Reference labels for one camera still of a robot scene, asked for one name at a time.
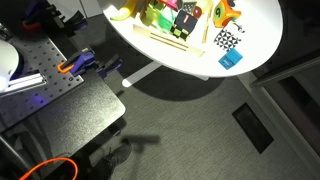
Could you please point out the yellow toy banana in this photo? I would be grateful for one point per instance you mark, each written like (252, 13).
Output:
(126, 11)

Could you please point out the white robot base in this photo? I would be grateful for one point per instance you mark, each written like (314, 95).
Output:
(7, 65)

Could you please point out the light wooden tray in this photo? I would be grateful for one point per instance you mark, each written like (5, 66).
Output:
(176, 42)

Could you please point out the yellow green toy block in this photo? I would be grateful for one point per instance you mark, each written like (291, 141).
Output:
(150, 16)

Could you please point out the dark red toy ball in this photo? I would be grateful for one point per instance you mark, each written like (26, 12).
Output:
(197, 12)

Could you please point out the pink toy block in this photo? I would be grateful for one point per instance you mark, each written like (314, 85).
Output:
(172, 4)

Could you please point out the white table base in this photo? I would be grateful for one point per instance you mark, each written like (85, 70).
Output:
(140, 75)

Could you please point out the black cube with red mark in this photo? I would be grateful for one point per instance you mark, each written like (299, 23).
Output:
(184, 25)

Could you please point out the blue cube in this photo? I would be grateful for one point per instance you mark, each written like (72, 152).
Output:
(230, 59)

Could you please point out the dark mounting plate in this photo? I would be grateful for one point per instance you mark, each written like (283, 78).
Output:
(83, 113)

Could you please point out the black white patterned cube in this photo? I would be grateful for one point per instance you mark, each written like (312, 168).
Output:
(226, 40)

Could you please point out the dark shoe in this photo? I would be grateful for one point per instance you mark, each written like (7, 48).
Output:
(113, 160)

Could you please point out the grey patterned cube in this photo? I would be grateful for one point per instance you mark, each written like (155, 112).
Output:
(189, 6)

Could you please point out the orange number cube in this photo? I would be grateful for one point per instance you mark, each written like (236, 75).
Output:
(224, 13)

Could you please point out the black floor vent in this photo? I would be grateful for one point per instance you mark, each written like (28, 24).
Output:
(253, 128)

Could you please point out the black perforated breadboard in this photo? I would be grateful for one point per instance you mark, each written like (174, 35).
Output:
(36, 90)

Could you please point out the silver aluminium extrusion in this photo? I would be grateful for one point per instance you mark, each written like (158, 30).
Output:
(25, 83)

